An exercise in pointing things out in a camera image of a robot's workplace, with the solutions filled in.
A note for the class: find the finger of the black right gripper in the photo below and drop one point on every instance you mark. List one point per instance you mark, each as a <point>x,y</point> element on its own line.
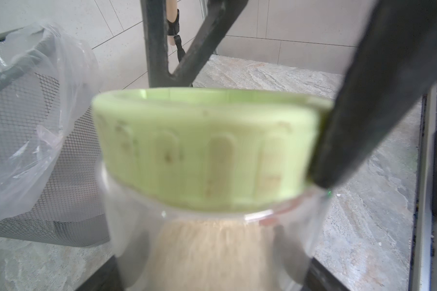
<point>221,15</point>
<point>394,65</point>

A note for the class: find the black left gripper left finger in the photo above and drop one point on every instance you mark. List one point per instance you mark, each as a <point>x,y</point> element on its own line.
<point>106,278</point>

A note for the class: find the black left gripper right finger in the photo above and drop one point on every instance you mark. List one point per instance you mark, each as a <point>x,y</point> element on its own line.
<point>319,278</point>

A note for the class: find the green lidded rice jar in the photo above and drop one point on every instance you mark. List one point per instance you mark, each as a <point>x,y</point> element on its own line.
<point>208,189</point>

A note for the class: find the black microphone stand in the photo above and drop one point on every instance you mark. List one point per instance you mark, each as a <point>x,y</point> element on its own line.
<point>173,30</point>

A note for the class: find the metal mesh waste bin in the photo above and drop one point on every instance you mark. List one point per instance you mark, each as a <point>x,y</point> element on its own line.
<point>69,212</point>

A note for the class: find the clear plastic bin liner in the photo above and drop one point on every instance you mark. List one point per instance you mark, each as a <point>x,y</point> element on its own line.
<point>47,81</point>

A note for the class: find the aluminium rail frame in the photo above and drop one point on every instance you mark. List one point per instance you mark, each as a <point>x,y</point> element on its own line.
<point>423,264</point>

